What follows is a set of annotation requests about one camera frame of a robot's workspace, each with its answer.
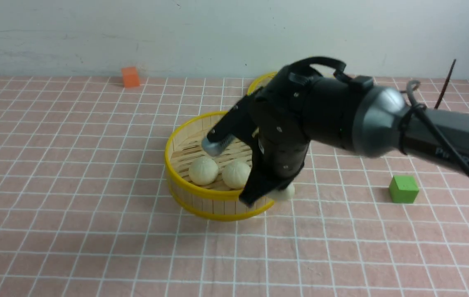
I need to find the orange cube block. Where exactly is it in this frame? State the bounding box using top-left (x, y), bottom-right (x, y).
top-left (121, 66), bottom-right (141, 88)

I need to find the green cube block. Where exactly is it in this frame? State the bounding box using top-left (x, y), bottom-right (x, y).
top-left (388, 175), bottom-right (419, 204)

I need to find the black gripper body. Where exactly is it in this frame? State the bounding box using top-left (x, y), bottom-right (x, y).
top-left (251, 120), bottom-right (310, 186)

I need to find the yellow bamboo steamer tray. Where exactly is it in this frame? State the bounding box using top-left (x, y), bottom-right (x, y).
top-left (164, 111), bottom-right (278, 222)

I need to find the yellow bamboo steamer lid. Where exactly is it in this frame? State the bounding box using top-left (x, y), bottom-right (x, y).
top-left (246, 71), bottom-right (277, 95)

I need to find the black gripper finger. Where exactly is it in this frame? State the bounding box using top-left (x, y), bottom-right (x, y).
top-left (239, 165), bottom-right (293, 207)

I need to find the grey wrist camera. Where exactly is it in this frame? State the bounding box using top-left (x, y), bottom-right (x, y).
top-left (201, 97), bottom-right (260, 157)

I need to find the black camera cable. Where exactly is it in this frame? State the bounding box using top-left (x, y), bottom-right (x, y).
top-left (398, 59), bottom-right (469, 211)

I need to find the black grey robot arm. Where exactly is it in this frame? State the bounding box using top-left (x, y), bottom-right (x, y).
top-left (239, 57), bottom-right (469, 205)

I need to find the pink checkered tablecloth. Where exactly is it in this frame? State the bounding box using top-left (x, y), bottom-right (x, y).
top-left (0, 77), bottom-right (469, 297)

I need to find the white bun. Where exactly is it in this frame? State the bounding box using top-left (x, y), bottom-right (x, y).
top-left (188, 156), bottom-right (219, 186)
top-left (222, 160), bottom-right (251, 190)
top-left (266, 184), bottom-right (295, 202)

